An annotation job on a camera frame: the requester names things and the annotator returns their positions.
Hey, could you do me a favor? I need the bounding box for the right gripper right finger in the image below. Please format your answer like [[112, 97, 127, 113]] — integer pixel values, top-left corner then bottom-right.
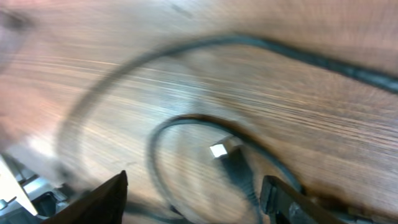
[[259, 175, 344, 224]]

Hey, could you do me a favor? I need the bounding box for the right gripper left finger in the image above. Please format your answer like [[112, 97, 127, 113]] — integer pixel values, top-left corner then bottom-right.
[[42, 170, 128, 224]]

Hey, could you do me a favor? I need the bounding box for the black usb cable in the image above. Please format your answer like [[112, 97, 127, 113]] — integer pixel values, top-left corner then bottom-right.
[[55, 34, 398, 224]]

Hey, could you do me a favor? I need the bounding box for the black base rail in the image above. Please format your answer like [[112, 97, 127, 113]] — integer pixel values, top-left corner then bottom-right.
[[1, 154, 77, 224]]

